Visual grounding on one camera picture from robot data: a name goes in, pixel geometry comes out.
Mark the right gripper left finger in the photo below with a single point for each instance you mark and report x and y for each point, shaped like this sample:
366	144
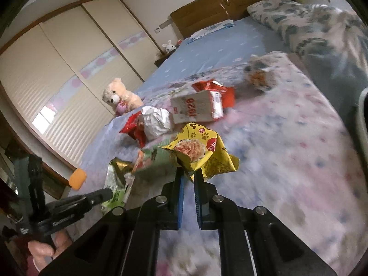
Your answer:
173	210

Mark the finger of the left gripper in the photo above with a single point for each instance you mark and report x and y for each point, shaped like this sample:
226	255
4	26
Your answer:
94	198

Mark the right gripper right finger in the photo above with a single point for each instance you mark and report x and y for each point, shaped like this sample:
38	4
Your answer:
204	193

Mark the green snack wrapper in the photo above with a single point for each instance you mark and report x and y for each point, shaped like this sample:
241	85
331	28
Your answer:
120	178

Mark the yellow pet snack bag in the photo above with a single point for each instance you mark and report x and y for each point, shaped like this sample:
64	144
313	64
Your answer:
197	148

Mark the white tissue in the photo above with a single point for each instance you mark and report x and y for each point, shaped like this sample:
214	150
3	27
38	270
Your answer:
157	122

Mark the red corn snack bag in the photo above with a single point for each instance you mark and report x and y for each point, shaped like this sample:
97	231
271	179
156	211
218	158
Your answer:
135	129

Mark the white 1928 paper box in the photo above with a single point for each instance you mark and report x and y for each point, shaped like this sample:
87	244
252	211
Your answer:
203	106

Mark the red snack wrapper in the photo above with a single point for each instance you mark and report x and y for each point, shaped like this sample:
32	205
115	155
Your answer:
227	93

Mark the silver foil snack bag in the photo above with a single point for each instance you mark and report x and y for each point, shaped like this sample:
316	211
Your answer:
260	74

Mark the left hand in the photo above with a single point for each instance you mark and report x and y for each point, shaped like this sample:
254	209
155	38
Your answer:
40	251

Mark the orange foam corner guard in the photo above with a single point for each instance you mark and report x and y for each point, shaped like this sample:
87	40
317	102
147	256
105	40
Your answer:
77	179

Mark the floral pink blue blanket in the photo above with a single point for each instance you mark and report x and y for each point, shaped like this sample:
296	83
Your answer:
295	157

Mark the cream teddy bear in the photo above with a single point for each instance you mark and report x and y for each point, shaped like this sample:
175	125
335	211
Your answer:
120	99

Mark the cream sliding wardrobe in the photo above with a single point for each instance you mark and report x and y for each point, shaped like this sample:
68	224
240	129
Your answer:
54	74

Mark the dark wooden nightstand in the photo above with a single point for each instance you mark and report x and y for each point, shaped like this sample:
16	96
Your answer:
161	60

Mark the white bunny plush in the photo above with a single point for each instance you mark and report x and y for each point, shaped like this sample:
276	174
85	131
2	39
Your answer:
169	47

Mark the blue bed sheet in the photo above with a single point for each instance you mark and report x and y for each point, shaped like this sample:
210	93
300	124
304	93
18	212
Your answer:
226	47

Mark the blue white pillow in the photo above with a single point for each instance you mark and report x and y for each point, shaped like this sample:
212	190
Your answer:
211	29

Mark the grey leaf pattern duvet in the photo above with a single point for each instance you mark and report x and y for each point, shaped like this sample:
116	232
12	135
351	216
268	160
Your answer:
331	43

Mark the wooden headboard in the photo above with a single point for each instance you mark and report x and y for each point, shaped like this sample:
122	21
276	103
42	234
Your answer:
203	13

